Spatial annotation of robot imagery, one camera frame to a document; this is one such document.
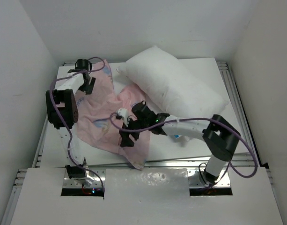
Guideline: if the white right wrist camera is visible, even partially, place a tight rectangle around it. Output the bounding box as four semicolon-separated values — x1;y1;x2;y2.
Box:
116;108;130;126

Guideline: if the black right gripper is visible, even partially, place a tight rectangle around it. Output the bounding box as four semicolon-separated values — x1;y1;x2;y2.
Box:
120;114;149;145

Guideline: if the white pillow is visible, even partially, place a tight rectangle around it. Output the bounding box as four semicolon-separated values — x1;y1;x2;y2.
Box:
118;46;227;118

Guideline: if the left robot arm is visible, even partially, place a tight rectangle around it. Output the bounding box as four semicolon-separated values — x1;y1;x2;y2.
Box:
45;59;95;187

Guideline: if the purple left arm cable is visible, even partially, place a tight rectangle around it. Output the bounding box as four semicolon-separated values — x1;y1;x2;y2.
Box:
48;56;105;195

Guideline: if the white front cover board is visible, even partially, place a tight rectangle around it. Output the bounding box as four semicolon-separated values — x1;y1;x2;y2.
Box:
12;168;282;225

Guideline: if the pink purple pillowcase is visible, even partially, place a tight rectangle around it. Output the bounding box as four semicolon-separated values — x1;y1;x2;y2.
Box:
75;61;150;170

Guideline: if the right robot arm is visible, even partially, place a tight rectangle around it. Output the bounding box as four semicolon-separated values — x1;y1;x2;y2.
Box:
116;101;240;186

